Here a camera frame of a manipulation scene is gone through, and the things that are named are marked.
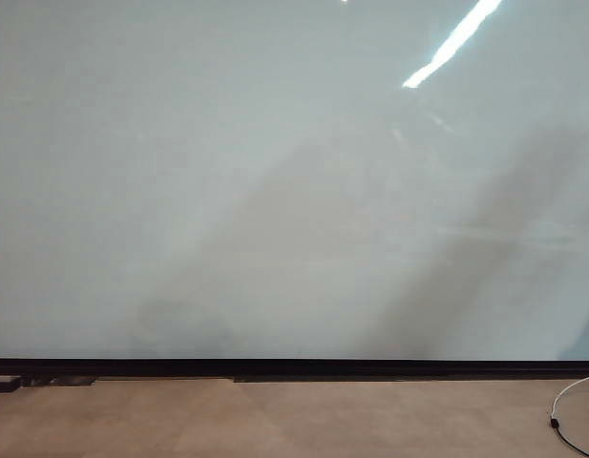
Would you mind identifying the thin white cable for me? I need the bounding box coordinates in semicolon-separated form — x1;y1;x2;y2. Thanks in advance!
549;374;589;456

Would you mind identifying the large white glass whiteboard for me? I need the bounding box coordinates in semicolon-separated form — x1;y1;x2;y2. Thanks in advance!
0;0;589;379

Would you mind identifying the long black whiteboard tray shelf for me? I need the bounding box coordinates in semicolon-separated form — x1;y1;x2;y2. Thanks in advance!
232;374;589;384

